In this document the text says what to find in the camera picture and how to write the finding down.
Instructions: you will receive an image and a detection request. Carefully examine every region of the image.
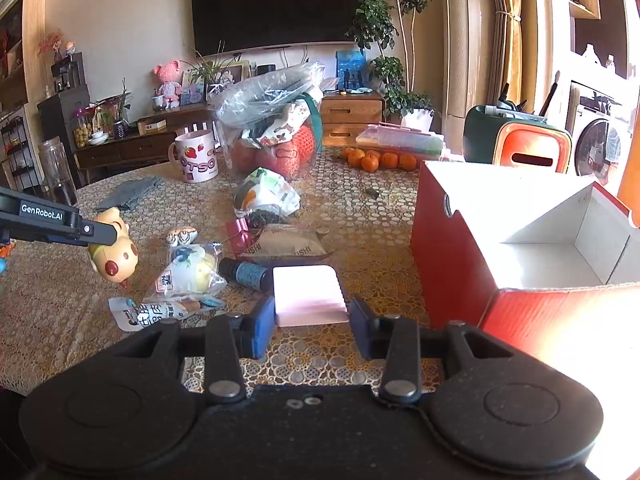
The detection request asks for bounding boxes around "pink white sticky note pad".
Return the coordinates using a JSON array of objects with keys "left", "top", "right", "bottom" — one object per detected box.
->
[{"left": 273, "top": 266, "right": 348, "bottom": 327}]

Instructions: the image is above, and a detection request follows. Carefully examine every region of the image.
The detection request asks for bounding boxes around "small dark seeds packet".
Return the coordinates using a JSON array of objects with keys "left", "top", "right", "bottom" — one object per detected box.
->
[{"left": 245, "top": 209, "right": 288, "bottom": 230}]

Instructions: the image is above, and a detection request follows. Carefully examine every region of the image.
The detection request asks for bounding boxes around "orange mandarin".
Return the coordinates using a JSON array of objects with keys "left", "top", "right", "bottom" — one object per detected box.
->
[
  {"left": 398, "top": 153, "right": 418, "bottom": 171},
  {"left": 380, "top": 152, "right": 399, "bottom": 169},
  {"left": 347, "top": 148, "right": 366, "bottom": 168},
  {"left": 360, "top": 155, "right": 380, "bottom": 172}
]

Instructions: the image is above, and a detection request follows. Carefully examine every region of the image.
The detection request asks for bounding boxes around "pink plush doll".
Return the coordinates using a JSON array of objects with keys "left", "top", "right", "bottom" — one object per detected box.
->
[{"left": 153, "top": 60, "right": 182, "bottom": 110}]

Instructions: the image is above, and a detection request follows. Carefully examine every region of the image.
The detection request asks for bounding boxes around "beige paper snack pouch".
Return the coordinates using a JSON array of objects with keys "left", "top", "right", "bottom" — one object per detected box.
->
[{"left": 243, "top": 224, "right": 326, "bottom": 258}]

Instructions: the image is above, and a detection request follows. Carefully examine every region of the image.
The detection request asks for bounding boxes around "chicken breast snack packet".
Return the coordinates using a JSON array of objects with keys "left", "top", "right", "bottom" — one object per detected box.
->
[{"left": 107, "top": 295, "right": 226, "bottom": 333}]

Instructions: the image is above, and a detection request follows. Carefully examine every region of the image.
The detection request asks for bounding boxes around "white snack bag egg print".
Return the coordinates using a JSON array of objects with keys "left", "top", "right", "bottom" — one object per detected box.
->
[{"left": 233, "top": 167, "right": 300, "bottom": 218}]

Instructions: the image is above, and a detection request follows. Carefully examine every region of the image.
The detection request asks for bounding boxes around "framed photo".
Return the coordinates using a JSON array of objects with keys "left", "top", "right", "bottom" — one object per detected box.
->
[{"left": 217, "top": 61, "right": 250, "bottom": 86}]

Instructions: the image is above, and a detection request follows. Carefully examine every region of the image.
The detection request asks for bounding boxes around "green orange storage bin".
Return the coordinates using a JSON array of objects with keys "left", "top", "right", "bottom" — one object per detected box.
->
[{"left": 463, "top": 105, "right": 572, "bottom": 174}]

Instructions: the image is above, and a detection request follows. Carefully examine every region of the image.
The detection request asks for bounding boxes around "clear bag of apples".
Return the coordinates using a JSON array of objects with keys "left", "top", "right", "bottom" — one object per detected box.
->
[{"left": 207, "top": 62, "right": 326, "bottom": 180}]

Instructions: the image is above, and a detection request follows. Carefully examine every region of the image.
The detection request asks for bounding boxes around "wooden tv console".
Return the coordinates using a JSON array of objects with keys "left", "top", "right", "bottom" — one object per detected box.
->
[{"left": 75, "top": 104, "right": 213, "bottom": 182}]

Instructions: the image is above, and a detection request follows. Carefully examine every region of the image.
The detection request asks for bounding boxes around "red white cardboard box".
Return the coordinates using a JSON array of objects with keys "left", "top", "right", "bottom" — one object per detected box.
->
[{"left": 410, "top": 162, "right": 639, "bottom": 479}]

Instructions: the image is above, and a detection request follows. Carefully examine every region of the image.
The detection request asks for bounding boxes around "clear plastic file case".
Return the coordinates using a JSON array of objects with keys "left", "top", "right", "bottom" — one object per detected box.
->
[{"left": 356, "top": 122, "right": 445, "bottom": 158}]

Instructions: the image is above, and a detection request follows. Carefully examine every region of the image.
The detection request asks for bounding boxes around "black flat television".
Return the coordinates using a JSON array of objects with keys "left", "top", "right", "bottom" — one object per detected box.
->
[{"left": 191, "top": 0, "right": 362, "bottom": 55}]

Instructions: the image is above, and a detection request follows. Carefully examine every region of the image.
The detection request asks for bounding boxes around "tall green potted plant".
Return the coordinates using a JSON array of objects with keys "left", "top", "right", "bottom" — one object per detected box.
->
[{"left": 347, "top": 0, "right": 432, "bottom": 119}]

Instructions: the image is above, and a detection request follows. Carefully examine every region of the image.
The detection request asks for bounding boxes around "small potted grass plant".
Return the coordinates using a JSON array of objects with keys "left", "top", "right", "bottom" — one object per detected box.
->
[{"left": 186, "top": 48, "right": 241, "bottom": 99}]

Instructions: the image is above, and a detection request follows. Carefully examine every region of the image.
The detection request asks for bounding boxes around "small dark glass bottle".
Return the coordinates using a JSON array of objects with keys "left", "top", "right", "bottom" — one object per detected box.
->
[{"left": 218, "top": 258, "right": 273, "bottom": 294}]

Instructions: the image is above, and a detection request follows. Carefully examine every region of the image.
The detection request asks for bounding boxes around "black speaker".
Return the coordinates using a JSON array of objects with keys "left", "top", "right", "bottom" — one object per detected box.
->
[{"left": 255, "top": 64, "right": 277, "bottom": 76}]

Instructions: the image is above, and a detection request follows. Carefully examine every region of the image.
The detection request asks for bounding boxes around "grey folded cloth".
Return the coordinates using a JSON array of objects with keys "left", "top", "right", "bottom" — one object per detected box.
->
[{"left": 96, "top": 177, "right": 163, "bottom": 212}]

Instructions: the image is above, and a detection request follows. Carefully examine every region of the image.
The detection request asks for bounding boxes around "bunny face painted stone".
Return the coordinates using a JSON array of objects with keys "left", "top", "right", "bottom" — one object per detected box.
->
[{"left": 166, "top": 226, "right": 198, "bottom": 248}]

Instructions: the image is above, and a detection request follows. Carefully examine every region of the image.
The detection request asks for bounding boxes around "pink strawberry mug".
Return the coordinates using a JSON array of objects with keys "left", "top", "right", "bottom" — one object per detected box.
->
[{"left": 168, "top": 130, "right": 218, "bottom": 183}]

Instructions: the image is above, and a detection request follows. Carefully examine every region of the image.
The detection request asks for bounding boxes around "wooden drawer cabinet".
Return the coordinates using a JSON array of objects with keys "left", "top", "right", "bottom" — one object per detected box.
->
[{"left": 320, "top": 92, "right": 383, "bottom": 148}]

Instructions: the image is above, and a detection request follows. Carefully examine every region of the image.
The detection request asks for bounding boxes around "yellow cartoon pig toy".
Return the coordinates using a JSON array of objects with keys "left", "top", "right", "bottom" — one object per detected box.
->
[{"left": 89, "top": 207, "right": 139, "bottom": 287}]

